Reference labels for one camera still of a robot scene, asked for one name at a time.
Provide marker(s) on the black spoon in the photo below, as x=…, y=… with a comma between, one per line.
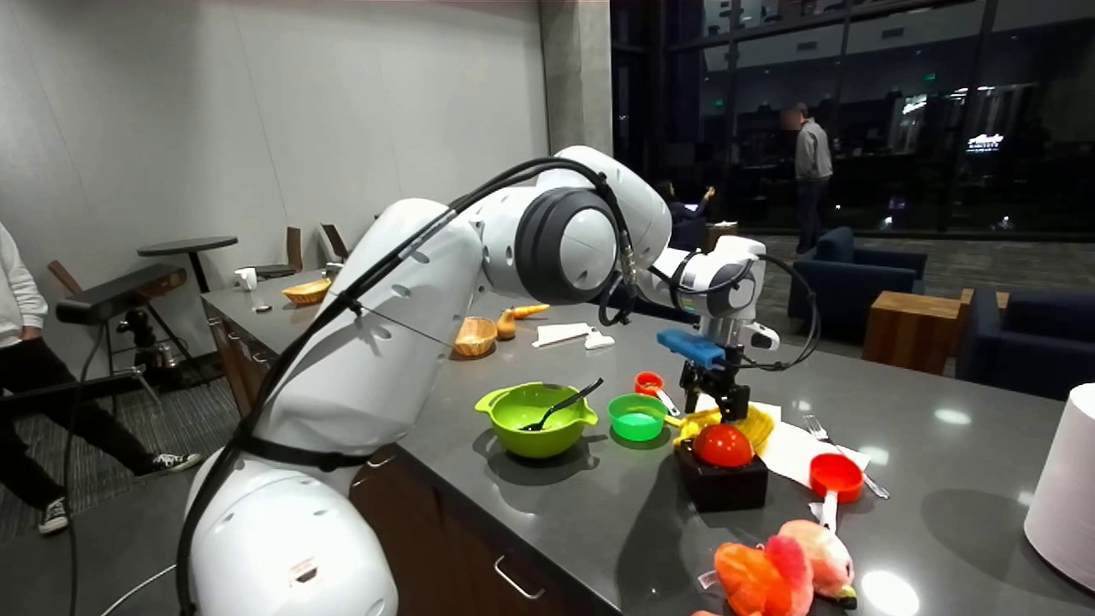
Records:
x=558, y=404

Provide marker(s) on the black box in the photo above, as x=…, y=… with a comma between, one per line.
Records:
x=722, y=486

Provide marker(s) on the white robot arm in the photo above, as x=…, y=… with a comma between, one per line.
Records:
x=267, y=522

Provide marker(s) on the person in white sweater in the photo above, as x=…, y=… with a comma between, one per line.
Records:
x=28, y=364

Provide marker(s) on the standing person grey shirt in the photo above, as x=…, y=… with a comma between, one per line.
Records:
x=811, y=174

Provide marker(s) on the white paper napkins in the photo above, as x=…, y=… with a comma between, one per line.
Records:
x=573, y=333

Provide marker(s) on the orange pink plush toy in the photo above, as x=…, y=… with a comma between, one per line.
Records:
x=786, y=573

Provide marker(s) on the green bowl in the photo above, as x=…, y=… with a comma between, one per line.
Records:
x=509, y=409

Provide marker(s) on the small red measuring spoon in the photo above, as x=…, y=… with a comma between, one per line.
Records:
x=653, y=384

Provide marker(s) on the white cylinder container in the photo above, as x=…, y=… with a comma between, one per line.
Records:
x=1062, y=510

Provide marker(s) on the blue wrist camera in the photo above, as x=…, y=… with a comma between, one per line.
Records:
x=693, y=346

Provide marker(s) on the red measuring cup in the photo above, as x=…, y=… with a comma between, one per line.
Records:
x=835, y=479

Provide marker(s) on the orange ball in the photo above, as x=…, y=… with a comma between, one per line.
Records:
x=722, y=446

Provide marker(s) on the yellow knitted hat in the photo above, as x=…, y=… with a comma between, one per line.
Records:
x=759, y=425

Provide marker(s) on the small green cup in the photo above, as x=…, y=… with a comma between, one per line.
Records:
x=633, y=419

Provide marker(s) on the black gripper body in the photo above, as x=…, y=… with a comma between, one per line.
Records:
x=712, y=382

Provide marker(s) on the wooden side table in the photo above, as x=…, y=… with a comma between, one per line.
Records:
x=911, y=331

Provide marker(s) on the wooden bowl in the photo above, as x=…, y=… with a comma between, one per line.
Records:
x=473, y=341

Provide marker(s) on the white paper sheet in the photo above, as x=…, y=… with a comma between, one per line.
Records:
x=787, y=449

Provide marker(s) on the blue armchair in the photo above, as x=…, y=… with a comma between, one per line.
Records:
x=847, y=279

